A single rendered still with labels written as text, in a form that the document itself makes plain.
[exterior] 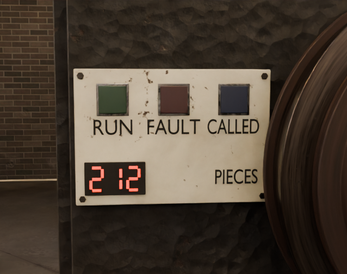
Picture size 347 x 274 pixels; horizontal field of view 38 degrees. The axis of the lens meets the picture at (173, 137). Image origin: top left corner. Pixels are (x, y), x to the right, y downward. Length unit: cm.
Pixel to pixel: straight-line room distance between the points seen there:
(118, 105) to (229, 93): 15
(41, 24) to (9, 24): 39
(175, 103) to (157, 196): 13
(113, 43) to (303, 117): 27
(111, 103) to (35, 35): 612
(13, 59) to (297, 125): 633
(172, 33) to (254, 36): 11
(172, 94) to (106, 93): 8
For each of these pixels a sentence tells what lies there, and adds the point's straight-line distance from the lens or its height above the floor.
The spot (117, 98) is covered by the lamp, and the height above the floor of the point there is 120.
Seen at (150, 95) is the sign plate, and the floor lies 121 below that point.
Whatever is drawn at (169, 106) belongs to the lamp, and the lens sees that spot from 66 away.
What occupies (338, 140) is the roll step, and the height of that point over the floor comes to 116.
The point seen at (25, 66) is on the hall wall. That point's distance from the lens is 676.
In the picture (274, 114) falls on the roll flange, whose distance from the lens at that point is 62.
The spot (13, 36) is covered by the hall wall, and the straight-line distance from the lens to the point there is 681.
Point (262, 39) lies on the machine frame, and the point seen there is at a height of 128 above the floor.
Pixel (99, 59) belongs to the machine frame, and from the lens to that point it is 68.
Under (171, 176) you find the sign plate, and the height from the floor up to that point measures 110.
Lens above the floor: 122
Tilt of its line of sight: 6 degrees down
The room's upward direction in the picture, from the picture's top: straight up
